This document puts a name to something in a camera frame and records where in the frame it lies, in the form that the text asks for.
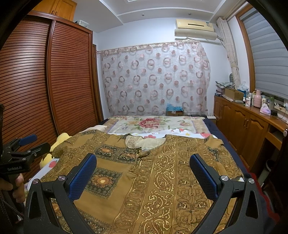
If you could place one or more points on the cardboard box on sideboard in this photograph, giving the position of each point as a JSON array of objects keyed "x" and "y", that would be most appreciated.
[{"x": 234, "y": 94}]

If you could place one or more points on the person's left hand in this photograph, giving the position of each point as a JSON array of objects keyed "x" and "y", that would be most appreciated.
[{"x": 18, "y": 189}]

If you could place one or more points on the pink circle pattern curtain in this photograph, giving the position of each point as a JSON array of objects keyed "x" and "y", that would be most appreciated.
[{"x": 145, "y": 79}]

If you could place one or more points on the brown gold patterned garment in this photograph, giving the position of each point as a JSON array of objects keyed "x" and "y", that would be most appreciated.
[{"x": 142, "y": 185}]

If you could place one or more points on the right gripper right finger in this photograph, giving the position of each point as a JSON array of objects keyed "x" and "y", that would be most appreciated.
[{"x": 246, "y": 215}]

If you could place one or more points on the floral bedspread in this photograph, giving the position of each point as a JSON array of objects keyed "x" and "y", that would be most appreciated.
[{"x": 154, "y": 124}]

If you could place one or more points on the beige pillow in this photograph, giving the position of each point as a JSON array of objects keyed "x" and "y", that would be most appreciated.
[{"x": 97, "y": 127}]

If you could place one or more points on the purple tissue pack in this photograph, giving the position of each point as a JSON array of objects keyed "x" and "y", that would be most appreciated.
[{"x": 265, "y": 109}]

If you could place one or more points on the beige tied side curtain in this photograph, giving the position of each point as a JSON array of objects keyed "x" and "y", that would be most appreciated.
[{"x": 230, "y": 49}]

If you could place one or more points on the grey window blind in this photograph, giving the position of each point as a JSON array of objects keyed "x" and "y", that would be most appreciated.
[{"x": 269, "y": 54}]

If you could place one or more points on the yellow plush toy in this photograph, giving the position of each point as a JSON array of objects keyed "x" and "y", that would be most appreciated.
[{"x": 46, "y": 158}]

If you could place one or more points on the cardboard box with blue cloth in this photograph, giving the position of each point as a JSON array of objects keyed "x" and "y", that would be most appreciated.
[{"x": 172, "y": 110}]

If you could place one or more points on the stack of folded papers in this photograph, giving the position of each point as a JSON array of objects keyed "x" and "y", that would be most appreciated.
[{"x": 222, "y": 86}]

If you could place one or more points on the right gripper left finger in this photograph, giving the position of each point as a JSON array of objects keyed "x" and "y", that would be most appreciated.
[{"x": 40, "y": 216}]

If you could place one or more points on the navy blue bed sheet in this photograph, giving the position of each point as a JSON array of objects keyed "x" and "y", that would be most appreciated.
[{"x": 215, "y": 131}]

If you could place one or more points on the white air conditioner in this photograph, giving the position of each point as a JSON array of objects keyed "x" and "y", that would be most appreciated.
[{"x": 190, "y": 28}]

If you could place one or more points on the brown louvered wardrobe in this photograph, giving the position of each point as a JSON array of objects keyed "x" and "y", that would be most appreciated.
[{"x": 49, "y": 82}]

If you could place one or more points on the wooden sideboard cabinet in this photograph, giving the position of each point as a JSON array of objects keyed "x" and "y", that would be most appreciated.
[{"x": 247, "y": 130}]

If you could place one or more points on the white strawberry print blanket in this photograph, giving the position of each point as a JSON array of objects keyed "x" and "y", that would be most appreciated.
[{"x": 186, "y": 134}]

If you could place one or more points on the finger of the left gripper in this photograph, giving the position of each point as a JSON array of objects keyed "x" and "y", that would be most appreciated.
[
  {"x": 19, "y": 142},
  {"x": 31, "y": 154}
]

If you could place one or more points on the pink thermos jug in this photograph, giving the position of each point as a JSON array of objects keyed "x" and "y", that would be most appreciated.
[{"x": 257, "y": 99}]

